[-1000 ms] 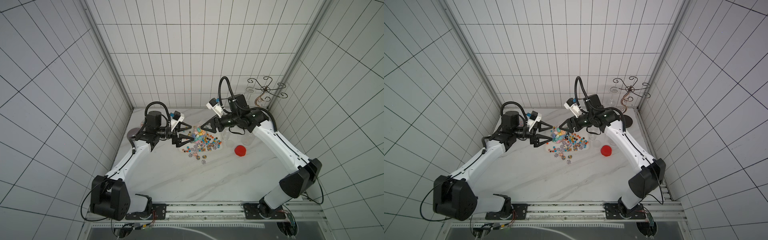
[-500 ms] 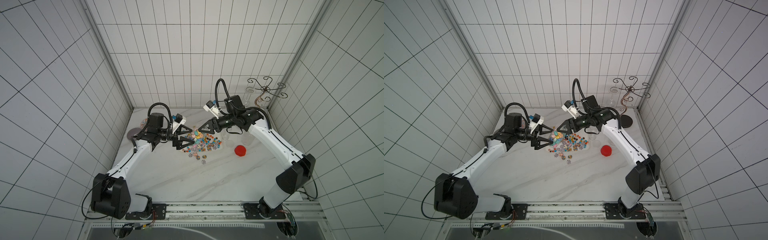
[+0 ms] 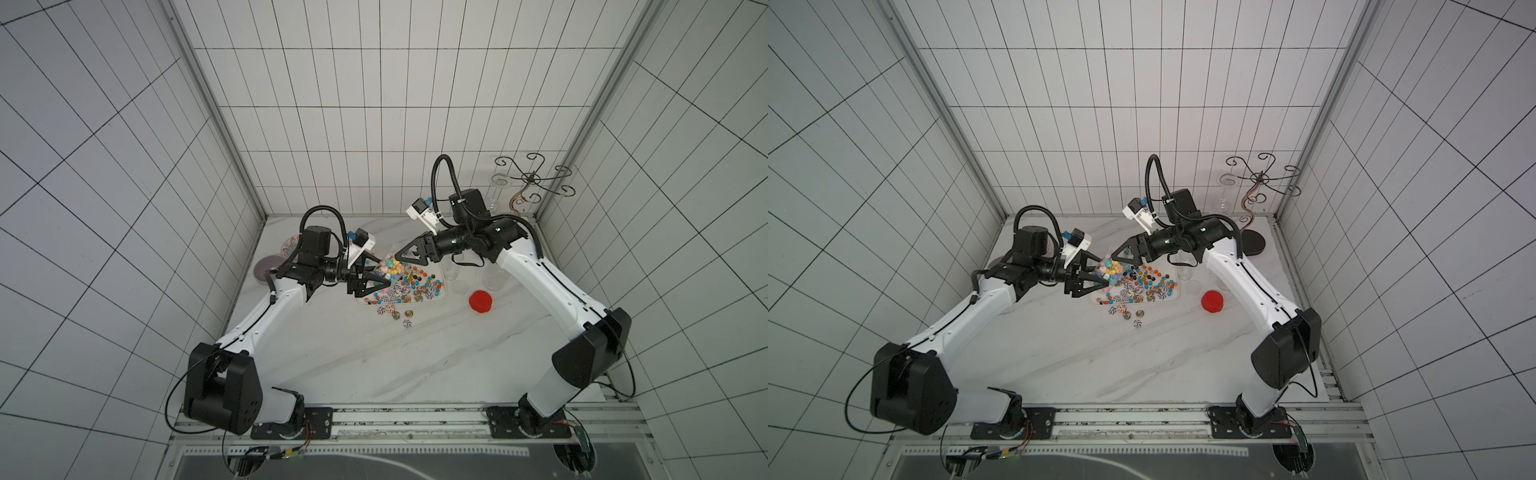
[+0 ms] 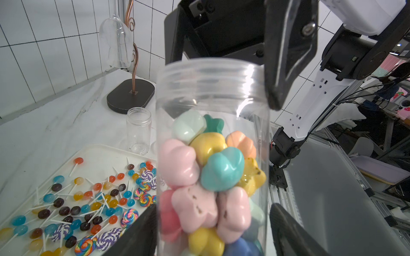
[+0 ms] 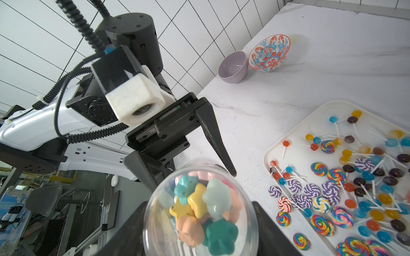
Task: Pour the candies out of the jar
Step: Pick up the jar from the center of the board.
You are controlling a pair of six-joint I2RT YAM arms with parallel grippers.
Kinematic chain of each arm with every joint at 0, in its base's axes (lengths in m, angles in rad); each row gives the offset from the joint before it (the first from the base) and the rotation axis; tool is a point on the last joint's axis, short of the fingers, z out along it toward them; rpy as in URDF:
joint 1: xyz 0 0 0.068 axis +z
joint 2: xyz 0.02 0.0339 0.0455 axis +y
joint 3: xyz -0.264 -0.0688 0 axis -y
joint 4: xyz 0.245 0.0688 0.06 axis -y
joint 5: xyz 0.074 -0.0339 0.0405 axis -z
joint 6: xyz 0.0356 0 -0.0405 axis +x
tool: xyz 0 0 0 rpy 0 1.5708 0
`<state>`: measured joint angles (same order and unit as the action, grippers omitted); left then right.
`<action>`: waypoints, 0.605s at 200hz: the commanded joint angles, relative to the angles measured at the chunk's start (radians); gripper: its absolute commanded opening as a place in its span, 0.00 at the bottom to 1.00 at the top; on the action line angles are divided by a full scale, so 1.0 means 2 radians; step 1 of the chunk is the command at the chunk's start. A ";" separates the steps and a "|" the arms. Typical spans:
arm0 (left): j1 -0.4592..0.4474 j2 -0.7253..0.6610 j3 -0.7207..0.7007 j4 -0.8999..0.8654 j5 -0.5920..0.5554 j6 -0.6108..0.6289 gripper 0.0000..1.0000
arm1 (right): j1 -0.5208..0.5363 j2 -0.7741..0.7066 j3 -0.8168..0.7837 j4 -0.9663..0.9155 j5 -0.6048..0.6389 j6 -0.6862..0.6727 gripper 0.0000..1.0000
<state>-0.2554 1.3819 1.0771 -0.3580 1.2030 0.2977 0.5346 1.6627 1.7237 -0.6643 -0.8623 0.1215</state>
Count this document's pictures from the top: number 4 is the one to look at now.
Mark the clear hanging wine glass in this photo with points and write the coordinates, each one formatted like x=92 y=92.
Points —
x=117 y=37

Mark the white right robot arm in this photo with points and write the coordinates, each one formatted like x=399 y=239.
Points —
x=369 y=31

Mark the white plastic tray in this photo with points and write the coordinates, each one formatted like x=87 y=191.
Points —
x=105 y=157

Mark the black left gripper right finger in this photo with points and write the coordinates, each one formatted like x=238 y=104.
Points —
x=289 y=237

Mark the clear lollipop jar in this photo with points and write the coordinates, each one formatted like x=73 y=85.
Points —
x=139 y=122

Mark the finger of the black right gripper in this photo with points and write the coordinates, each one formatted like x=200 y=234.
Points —
x=290 y=44

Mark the pile of colourful lollipops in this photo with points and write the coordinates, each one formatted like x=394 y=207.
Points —
x=23 y=234

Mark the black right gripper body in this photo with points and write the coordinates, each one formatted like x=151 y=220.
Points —
x=215 y=29

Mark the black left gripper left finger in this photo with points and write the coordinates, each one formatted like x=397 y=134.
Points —
x=141 y=238

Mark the pile of swirl candies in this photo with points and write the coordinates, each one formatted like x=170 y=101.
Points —
x=101 y=216

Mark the jar of pastel candies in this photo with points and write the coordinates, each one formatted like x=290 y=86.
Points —
x=213 y=149

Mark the copper wine glass rack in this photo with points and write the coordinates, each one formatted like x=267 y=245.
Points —
x=132 y=92

